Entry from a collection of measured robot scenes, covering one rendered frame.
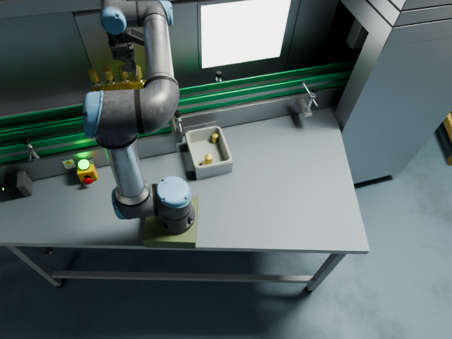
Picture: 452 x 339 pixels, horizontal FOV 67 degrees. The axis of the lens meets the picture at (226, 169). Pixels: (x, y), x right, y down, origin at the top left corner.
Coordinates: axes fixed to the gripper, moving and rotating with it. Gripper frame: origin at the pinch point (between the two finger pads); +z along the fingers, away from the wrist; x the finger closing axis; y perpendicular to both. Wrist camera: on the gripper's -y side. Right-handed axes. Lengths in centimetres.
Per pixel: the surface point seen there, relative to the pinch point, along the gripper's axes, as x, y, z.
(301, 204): 53, -60, 40
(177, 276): 54, -1, 95
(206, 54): -15.9, -31.9, 8.5
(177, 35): -15.1, -19.2, -3.4
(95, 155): 14.5, 24.2, 30.7
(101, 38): -13.7, 11.2, -6.5
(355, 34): -17, -108, 8
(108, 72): -0.1, 10.7, -0.2
